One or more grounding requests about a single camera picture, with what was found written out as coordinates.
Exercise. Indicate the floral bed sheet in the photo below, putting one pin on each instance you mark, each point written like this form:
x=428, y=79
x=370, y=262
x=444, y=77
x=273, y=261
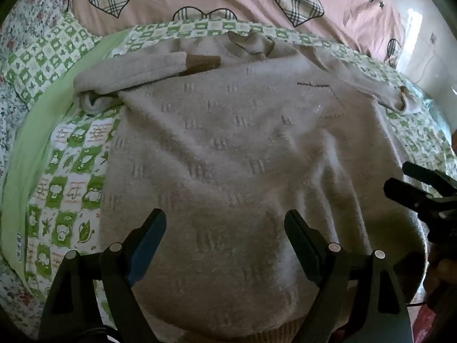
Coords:
x=21, y=25

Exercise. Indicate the green checked blanket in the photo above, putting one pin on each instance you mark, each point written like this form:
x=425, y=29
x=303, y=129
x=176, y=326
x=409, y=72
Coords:
x=71, y=185

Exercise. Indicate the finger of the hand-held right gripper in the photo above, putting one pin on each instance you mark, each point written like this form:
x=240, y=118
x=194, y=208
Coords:
x=407, y=191
x=428, y=177

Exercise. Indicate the grey knitted sweater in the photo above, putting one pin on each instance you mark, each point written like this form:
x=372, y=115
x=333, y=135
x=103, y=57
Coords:
x=232, y=150

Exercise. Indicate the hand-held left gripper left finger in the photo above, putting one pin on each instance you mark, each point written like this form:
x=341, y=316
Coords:
x=150, y=243

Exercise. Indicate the dark red cloth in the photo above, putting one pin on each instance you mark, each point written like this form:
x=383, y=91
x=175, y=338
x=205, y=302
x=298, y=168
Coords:
x=428, y=323

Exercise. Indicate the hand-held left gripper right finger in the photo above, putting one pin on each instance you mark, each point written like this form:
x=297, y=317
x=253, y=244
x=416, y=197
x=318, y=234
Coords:
x=303, y=244

